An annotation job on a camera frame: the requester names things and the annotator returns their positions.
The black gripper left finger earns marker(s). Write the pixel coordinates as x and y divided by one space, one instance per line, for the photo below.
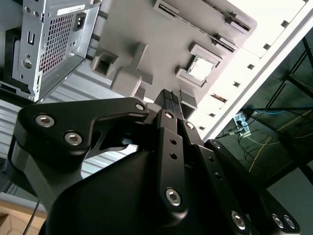
73 115

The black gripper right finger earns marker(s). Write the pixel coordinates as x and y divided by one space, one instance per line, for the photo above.
215 171

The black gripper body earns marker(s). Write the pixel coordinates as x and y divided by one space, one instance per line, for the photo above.
117 195

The silver CPU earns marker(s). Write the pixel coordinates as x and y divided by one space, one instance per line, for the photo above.
201 69

